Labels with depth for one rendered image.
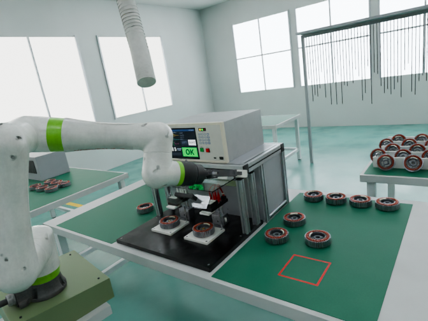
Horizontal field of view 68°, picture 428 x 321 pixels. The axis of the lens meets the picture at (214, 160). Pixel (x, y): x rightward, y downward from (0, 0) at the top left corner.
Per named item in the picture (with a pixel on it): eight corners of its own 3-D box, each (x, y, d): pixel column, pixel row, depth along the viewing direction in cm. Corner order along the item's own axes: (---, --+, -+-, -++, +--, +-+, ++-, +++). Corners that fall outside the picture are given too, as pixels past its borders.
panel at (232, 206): (264, 220, 168) (258, 165, 160) (174, 204, 208) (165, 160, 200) (265, 219, 169) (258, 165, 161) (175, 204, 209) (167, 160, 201)
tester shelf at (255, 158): (244, 175, 148) (242, 166, 147) (146, 167, 190) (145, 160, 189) (284, 150, 182) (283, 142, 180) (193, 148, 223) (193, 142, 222)
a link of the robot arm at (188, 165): (184, 157, 115) (172, 160, 122) (185, 190, 114) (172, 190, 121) (199, 158, 118) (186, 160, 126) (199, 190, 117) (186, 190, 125)
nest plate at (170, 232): (171, 235, 166) (170, 234, 166) (151, 230, 175) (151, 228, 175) (189, 223, 178) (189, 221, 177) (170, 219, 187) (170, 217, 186)
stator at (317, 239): (332, 237, 145) (332, 230, 144) (328, 250, 136) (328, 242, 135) (307, 234, 151) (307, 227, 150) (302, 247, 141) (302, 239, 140)
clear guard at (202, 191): (206, 209, 133) (204, 196, 132) (165, 202, 148) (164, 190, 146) (246, 183, 158) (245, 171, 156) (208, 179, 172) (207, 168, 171)
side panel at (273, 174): (267, 223, 169) (260, 165, 161) (262, 222, 170) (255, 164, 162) (289, 202, 190) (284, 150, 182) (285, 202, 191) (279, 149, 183)
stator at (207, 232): (206, 240, 154) (204, 233, 153) (188, 235, 161) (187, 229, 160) (219, 229, 162) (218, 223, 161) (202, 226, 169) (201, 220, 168)
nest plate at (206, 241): (207, 245, 152) (206, 242, 151) (183, 239, 161) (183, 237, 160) (225, 230, 163) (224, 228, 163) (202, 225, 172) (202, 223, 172)
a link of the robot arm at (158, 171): (136, 188, 114) (148, 189, 105) (137, 153, 115) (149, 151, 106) (171, 188, 122) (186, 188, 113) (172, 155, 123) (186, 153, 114)
